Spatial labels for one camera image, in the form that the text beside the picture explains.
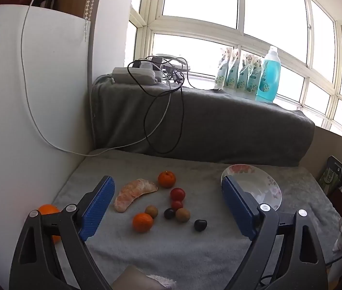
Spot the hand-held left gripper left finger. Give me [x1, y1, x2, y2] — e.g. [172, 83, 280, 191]
[9, 175, 116, 290]

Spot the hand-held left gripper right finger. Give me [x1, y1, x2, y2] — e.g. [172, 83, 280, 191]
[221, 176, 329, 290]

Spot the white floral plate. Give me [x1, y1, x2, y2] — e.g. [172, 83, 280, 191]
[221, 164, 282, 211]

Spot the small mandarin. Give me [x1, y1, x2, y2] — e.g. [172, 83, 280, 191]
[132, 213, 154, 233]

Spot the green packet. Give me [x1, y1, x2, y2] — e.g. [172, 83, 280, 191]
[318, 166, 341, 195]

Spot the peeled pomelo segment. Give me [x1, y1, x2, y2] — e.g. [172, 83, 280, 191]
[114, 178, 159, 212]

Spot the large orange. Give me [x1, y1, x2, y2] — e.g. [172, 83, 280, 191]
[37, 204, 62, 244]

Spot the light grey fleece mat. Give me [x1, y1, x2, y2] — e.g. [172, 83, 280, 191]
[52, 148, 342, 290]

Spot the mandarin with green stem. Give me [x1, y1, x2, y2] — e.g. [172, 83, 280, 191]
[158, 171, 176, 188]

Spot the brown cloth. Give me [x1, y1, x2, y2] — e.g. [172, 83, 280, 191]
[115, 265, 163, 290]

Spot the dark grey blanket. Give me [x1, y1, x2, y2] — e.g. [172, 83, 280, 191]
[91, 74, 315, 167]

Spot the pink fluffy cloth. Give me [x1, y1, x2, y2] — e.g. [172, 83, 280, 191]
[146, 274, 178, 290]

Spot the blue detergent bottle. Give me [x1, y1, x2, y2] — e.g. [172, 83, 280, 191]
[255, 45, 281, 102]

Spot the white power strip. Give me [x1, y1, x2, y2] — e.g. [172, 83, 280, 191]
[112, 66, 157, 85]

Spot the white panel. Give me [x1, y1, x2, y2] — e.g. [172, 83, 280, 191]
[0, 4, 95, 290]

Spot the white power adapter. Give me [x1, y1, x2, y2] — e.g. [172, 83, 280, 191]
[133, 55, 191, 73]

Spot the dark object on shelf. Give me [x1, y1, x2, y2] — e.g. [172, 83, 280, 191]
[39, 0, 60, 10]

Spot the white cable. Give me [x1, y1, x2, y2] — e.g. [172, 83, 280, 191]
[20, 0, 172, 157]

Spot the white window frame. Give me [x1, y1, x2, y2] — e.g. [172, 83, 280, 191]
[129, 0, 342, 142]

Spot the white bead chain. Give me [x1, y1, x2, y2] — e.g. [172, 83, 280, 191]
[82, 0, 103, 43]

